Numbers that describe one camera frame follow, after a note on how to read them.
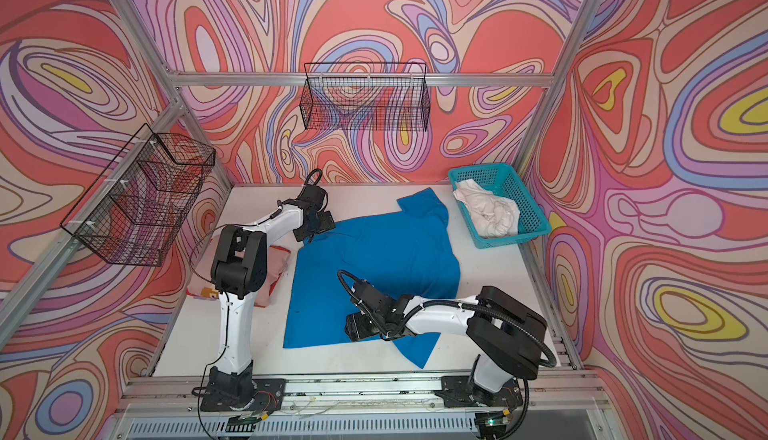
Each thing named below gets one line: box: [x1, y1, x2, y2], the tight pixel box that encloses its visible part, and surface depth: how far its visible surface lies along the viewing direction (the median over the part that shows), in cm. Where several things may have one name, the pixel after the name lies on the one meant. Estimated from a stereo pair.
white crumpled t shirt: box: [452, 178, 520, 238], surface depth 109 cm
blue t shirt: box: [283, 188, 461, 369], surface depth 101 cm
